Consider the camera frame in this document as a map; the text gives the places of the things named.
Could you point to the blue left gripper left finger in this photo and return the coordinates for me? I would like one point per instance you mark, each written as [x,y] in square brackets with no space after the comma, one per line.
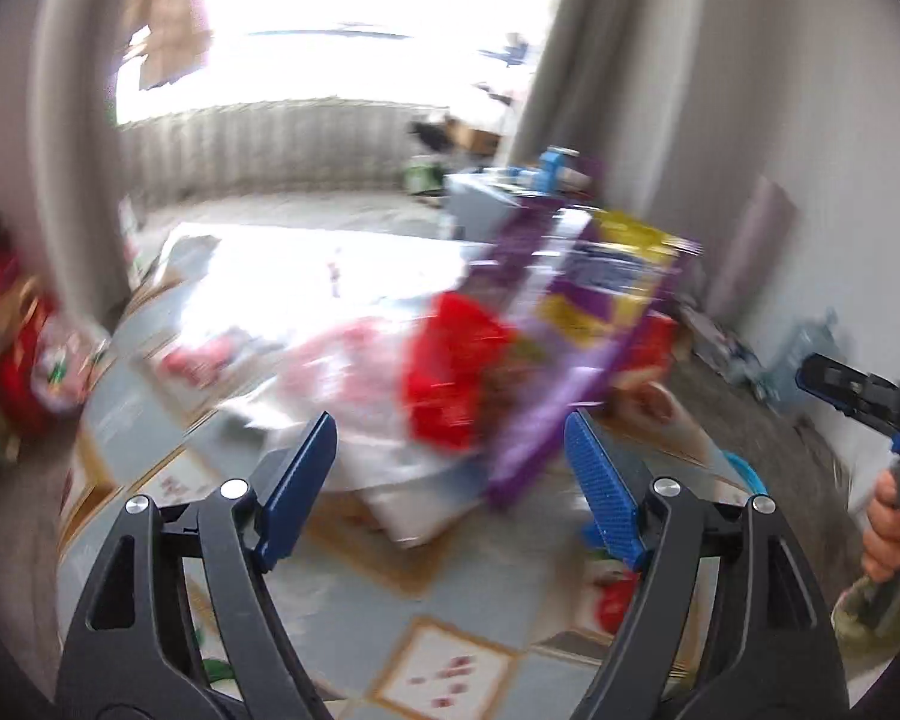
[287,482]

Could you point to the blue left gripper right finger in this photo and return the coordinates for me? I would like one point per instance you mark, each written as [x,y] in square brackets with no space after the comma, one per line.
[612,494]

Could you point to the purple snack bag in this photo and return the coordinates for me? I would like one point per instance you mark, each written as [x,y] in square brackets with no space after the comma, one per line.
[575,286]

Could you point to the red snack bag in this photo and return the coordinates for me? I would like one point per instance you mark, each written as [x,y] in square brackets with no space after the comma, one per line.
[451,350]

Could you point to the right hand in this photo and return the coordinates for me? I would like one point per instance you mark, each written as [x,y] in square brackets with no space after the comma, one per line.
[881,539]

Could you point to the clear water jug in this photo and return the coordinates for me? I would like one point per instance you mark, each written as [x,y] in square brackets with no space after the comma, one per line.
[808,337]

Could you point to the blue mesh wastebasket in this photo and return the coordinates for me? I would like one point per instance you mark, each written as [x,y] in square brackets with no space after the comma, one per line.
[745,471]

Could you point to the pink rolled mat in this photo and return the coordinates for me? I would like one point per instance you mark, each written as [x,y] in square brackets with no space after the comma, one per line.
[756,246]

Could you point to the plastic bag with items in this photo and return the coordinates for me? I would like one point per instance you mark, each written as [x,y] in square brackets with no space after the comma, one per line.
[69,354]

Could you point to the grey cabinet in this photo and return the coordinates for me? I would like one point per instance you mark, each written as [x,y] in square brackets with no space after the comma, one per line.
[478,203]

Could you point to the blue detergent bottle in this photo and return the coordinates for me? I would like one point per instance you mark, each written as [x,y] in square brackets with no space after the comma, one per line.
[546,178]

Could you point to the grey curtain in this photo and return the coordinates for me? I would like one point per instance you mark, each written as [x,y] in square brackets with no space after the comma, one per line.
[613,83]

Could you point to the beige hanging jacket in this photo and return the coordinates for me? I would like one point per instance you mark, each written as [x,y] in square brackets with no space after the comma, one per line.
[172,37]

